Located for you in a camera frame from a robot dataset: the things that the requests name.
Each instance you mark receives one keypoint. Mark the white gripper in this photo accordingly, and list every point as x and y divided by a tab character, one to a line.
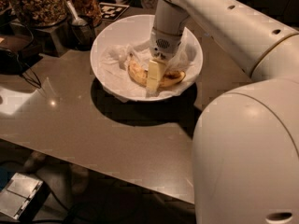
163	46

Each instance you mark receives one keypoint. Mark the grey box on floor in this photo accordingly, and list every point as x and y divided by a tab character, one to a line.
23	196

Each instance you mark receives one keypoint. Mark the large glass nut jar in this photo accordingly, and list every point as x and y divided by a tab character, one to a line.
39	13

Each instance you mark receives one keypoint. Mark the white plastic spoon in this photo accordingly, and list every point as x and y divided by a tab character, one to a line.
76	19

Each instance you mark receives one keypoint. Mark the white bowl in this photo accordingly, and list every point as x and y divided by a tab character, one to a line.
134	28

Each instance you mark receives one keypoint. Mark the white paper napkin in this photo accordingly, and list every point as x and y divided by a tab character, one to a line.
112	71

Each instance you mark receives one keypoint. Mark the small glass snack jar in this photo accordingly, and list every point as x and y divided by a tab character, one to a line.
89	8

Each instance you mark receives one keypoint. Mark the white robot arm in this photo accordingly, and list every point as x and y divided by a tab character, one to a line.
245	147

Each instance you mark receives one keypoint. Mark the dark cup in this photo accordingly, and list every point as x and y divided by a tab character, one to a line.
81	36

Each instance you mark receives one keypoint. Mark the black device with cable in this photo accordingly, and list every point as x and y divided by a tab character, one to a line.
19	53

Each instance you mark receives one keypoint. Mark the steel jar base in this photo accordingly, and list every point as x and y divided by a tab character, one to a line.
54	39

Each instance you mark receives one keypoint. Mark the black white fiducial marker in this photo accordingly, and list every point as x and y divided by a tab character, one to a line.
111	12

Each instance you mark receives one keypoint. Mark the yellow banana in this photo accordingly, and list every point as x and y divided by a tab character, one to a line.
139	75

